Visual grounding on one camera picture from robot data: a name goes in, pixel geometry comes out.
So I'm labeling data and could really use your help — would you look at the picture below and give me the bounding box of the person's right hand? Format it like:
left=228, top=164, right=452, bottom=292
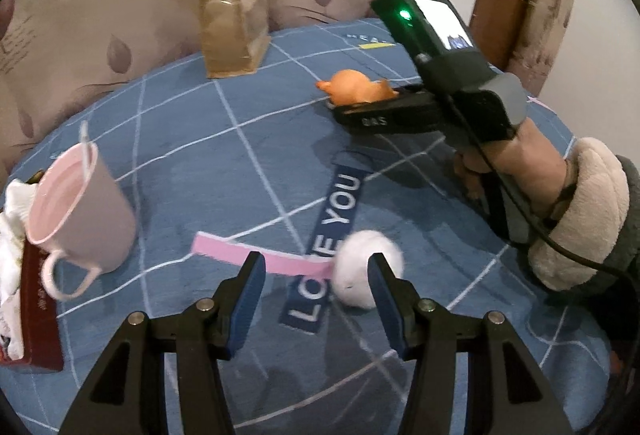
left=454, top=117, right=573, bottom=216

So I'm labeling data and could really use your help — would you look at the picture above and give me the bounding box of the white sock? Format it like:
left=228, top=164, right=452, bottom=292
left=0, top=179, right=40, bottom=266

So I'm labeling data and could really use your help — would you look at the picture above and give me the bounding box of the pink ribbon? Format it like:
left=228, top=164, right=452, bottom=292
left=192, top=231, right=338, bottom=278

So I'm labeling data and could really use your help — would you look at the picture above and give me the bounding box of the brown paper food bag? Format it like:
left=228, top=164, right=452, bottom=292
left=199, top=0, right=272, bottom=80

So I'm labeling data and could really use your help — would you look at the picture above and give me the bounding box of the person's right forearm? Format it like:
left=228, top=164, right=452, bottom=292
left=527, top=137, right=640, bottom=366

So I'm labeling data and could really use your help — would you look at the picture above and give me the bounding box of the black strap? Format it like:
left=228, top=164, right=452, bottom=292
left=480, top=172, right=518, bottom=243

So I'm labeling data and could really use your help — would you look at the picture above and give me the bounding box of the orange rubber toy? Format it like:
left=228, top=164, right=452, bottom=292
left=316, top=70, right=401, bottom=106

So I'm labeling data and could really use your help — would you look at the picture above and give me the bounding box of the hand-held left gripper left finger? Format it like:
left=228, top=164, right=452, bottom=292
left=59, top=251, right=266, bottom=435

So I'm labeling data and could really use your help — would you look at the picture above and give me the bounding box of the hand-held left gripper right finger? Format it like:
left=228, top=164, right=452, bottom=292
left=367, top=252, right=573, bottom=435

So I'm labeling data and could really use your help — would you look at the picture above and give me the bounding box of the beige leaf print curtain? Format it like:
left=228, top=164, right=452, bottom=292
left=0, top=0, right=418, bottom=176

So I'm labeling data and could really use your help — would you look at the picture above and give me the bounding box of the pink ceramic mug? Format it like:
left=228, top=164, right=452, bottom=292
left=26, top=142, right=138, bottom=301

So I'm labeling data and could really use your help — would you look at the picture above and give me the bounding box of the blue ribbon with white letters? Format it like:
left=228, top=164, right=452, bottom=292
left=279, top=150, right=373, bottom=335

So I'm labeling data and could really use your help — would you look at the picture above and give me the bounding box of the white ceramic spoon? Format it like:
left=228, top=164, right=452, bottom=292
left=79, top=121, right=96, bottom=176

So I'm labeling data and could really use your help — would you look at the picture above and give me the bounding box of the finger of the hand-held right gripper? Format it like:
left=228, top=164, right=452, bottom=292
left=327, top=84, right=431, bottom=114

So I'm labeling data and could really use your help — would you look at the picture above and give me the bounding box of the red metal tin box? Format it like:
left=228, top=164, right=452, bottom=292
left=0, top=170, right=66, bottom=375

